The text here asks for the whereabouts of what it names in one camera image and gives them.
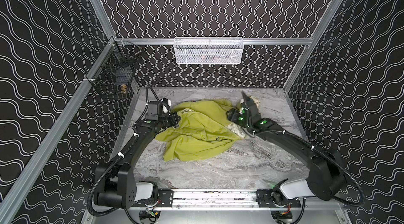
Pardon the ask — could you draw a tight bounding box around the lime green printed jacket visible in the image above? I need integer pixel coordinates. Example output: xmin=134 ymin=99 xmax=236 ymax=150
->
xmin=155 ymin=99 xmax=247 ymax=162

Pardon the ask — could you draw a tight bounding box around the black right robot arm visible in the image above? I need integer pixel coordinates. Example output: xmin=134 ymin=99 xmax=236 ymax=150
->
xmin=227 ymin=94 xmax=366 ymax=207

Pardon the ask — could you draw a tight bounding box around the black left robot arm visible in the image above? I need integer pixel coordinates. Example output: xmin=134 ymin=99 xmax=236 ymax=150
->
xmin=87 ymin=98 xmax=181 ymax=217

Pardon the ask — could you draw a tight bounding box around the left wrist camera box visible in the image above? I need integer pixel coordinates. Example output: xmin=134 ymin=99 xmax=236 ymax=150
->
xmin=161 ymin=98 xmax=171 ymax=114

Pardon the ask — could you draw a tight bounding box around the black wire basket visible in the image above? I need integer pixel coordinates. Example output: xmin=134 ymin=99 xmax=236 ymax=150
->
xmin=90 ymin=41 xmax=143 ymax=100

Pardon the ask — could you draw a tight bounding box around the white wire mesh basket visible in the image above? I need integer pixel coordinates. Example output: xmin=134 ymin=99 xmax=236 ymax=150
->
xmin=173 ymin=37 xmax=244 ymax=65

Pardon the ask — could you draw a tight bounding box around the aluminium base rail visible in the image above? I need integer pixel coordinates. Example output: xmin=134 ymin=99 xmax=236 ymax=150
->
xmin=154 ymin=189 xmax=302 ymax=210

